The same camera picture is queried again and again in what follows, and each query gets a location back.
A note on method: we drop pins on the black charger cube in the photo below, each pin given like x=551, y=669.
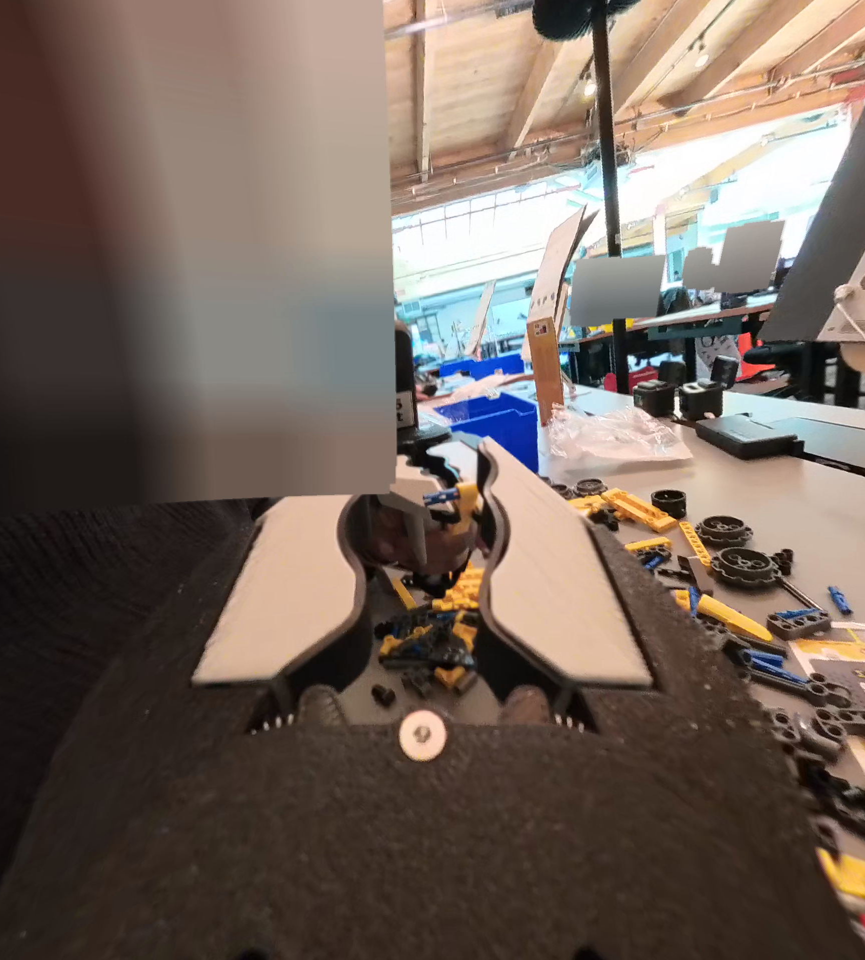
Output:
x=654, y=397
x=701, y=401

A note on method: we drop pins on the black pole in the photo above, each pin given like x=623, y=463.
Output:
x=606, y=150

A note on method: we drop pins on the sticker sheet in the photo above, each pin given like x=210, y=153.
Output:
x=852, y=690

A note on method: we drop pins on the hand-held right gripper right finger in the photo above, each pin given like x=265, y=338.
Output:
x=552, y=585

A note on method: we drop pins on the blue storage bin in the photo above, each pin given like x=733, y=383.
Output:
x=500, y=427

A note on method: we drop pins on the clear plastic bag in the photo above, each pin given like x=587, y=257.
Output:
x=612, y=439

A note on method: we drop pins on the black background desk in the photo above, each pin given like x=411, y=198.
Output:
x=702, y=311

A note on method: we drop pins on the brown cardboard box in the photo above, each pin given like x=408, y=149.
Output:
x=545, y=375

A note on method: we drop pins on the black power brick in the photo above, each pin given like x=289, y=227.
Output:
x=747, y=435

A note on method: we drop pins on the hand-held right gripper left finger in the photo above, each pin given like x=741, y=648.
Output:
x=290, y=592

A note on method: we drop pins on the yellow connector with blue pin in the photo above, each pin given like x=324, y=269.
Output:
x=462, y=502

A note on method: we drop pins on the cardboard sheet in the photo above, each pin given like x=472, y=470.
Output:
x=560, y=262

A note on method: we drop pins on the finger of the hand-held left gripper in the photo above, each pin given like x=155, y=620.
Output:
x=402, y=525
x=421, y=472

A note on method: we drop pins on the pile of toy building pieces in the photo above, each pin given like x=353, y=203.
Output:
x=635, y=506

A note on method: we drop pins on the person's black sweater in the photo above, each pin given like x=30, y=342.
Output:
x=65, y=637

